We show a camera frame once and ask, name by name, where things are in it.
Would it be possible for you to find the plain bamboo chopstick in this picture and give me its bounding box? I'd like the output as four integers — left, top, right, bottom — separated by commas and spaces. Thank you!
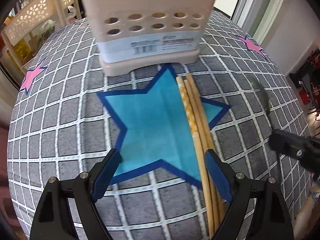
186, 73, 225, 222
184, 78, 221, 233

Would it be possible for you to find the patterned bamboo chopstick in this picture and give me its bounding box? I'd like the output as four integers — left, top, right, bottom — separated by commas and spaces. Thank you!
176, 76, 214, 238

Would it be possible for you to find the beige plastic utensil holder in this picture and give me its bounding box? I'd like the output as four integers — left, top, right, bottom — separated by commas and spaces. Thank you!
82, 0, 215, 76

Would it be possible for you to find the grey checkered tablecloth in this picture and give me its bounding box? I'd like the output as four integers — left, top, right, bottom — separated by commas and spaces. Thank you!
7, 11, 311, 239

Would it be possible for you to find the pink star sticker right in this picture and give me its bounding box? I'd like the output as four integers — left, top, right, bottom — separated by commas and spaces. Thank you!
235, 35, 266, 59

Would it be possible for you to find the pink star sticker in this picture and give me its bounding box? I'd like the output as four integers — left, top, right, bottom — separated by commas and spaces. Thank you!
20, 59, 47, 95
235, 35, 266, 59

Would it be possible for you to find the blue star mat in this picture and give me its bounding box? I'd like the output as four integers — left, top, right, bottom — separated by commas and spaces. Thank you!
96, 63, 231, 190

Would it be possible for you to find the pink star sticker left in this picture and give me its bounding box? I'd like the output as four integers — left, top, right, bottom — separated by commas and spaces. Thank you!
20, 59, 47, 95

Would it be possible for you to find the beige perforated storage rack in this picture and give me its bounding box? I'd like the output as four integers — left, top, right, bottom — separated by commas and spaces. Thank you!
1, 0, 81, 70

